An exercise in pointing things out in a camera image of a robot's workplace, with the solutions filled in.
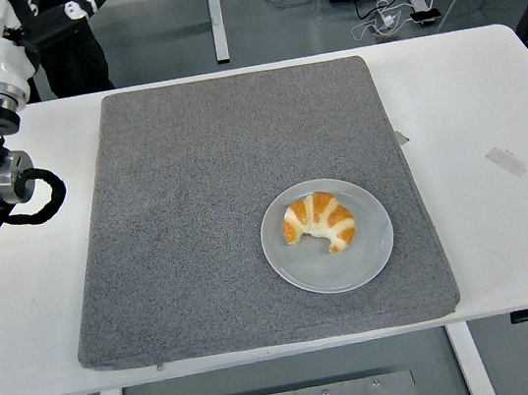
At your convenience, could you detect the croissant bread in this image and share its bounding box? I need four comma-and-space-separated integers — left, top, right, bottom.
277, 186, 360, 260

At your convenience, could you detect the grey round plate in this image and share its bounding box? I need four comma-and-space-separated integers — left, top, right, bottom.
253, 168, 403, 305

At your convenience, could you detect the person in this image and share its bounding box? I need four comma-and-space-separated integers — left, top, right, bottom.
0, 0, 117, 108

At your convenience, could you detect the grey fabric mat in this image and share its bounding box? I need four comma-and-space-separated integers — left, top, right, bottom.
40, 44, 465, 376

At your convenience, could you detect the black phone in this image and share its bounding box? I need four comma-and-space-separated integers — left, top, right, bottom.
409, 5, 445, 28

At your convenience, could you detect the large grey tape piece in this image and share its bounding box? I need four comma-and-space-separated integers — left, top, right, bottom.
484, 143, 528, 184

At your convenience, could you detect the white far table post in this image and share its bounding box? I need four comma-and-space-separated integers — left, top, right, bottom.
205, 0, 232, 65

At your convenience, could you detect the white charger with cable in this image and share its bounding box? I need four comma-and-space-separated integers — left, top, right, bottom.
346, 0, 419, 44

